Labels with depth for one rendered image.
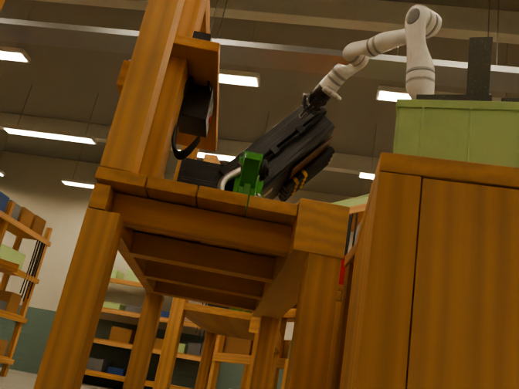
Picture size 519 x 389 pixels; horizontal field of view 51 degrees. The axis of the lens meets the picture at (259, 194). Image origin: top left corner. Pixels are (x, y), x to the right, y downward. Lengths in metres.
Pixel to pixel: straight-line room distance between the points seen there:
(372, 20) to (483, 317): 5.57
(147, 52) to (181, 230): 0.54
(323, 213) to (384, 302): 0.68
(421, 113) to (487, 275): 0.36
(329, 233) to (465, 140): 0.54
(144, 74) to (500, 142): 1.01
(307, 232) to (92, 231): 0.57
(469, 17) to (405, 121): 5.43
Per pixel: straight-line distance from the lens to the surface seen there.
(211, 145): 2.78
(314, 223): 1.49
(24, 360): 12.38
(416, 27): 1.96
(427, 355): 0.86
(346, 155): 9.86
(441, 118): 1.10
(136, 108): 1.61
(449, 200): 0.92
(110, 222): 1.49
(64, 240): 12.57
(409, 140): 1.08
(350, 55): 2.16
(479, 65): 1.24
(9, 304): 8.58
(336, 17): 6.31
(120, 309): 11.22
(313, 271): 1.46
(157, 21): 1.76
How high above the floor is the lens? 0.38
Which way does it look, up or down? 20 degrees up
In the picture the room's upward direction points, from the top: 10 degrees clockwise
